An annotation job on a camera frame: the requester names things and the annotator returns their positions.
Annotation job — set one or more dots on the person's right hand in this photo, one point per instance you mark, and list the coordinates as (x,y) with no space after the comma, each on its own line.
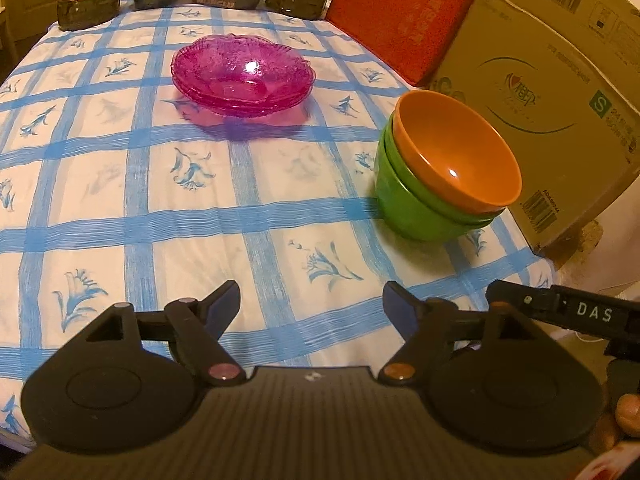
(625,415)

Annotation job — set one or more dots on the small pink glass dish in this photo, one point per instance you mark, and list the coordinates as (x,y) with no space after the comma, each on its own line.
(225,60)
(306,89)

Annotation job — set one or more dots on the red fabric bag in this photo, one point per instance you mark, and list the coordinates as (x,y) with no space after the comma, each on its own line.
(400,15)

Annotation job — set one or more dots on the blue checked floral tablecloth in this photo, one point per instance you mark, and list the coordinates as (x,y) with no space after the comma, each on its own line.
(150,210)

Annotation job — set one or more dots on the green plastic bowl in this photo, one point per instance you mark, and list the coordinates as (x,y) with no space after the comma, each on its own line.
(415,220)
(392,152)

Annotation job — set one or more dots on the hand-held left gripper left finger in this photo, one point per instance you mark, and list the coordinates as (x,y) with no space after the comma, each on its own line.
(220,310)

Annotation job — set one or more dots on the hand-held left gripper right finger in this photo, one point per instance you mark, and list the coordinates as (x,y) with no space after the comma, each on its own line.
(400,310)

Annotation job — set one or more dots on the orange plastic bowl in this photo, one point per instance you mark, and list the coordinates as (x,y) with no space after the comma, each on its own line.
(450,135)

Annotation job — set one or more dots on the green print cardboard box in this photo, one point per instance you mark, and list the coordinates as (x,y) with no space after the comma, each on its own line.
(550,110)

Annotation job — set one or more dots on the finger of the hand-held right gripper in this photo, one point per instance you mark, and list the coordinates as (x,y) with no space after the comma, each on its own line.
(520,300)

